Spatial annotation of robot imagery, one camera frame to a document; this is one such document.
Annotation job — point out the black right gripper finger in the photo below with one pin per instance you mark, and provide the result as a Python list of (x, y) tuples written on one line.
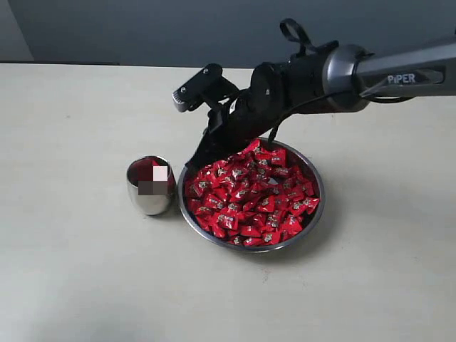
[(207, 152)]

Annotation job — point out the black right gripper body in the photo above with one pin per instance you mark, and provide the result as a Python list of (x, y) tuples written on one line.
[(256, 110)]

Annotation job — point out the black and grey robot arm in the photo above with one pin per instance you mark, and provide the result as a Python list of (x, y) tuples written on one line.
[(333, 79)]

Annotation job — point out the pile of red wrapped candies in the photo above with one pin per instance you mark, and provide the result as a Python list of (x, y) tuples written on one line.
[(249, 203)]

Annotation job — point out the stainless steel cup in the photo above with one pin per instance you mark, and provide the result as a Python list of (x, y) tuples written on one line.
[(151, 205)]

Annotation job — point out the round metal bowl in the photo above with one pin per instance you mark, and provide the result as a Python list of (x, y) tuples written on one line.
[(313, 221)]

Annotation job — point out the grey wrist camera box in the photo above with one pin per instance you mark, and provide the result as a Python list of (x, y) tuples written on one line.
[(206, 84)]

